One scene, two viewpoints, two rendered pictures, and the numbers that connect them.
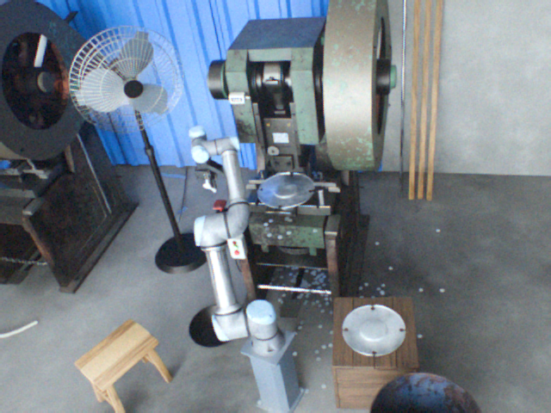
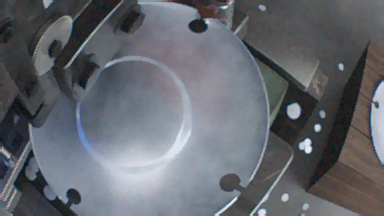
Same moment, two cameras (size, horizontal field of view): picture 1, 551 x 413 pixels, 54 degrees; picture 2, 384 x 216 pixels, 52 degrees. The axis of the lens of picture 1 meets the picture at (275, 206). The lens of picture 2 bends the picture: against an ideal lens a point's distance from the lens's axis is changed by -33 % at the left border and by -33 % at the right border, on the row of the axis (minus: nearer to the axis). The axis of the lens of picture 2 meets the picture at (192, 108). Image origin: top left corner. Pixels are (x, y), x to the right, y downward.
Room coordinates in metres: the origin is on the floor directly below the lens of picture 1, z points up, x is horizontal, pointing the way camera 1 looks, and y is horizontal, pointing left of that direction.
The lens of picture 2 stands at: (2.08, 0.10, 1.32)
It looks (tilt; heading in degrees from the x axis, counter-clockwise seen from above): 70 degrees down; 282
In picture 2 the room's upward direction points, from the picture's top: 3 degrees clockwise
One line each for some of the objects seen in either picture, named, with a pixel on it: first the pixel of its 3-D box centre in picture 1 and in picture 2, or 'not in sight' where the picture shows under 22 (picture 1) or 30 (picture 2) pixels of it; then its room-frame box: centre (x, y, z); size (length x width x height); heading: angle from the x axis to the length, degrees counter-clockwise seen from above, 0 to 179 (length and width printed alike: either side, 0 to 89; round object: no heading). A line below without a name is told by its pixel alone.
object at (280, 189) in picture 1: (286, 189); (126, 113); (2.18, -0.06, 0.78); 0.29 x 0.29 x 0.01
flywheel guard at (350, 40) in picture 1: (353, 66); not in sight; (2.29, -0.46, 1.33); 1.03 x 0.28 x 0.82; 160
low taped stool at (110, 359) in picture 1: (126, 371); not in sight; (1.72, 0.89, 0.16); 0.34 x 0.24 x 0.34; 132
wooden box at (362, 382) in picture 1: (374, 352); (383, 143); (1.57, -0.35, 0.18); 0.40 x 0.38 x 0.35; 167
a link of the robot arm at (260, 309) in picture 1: (261, 318); not in sight; (1.53, 0.15, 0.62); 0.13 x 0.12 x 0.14; 92
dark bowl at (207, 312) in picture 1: (216, 329); not in sight; (2.00, 0.45, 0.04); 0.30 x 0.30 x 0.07
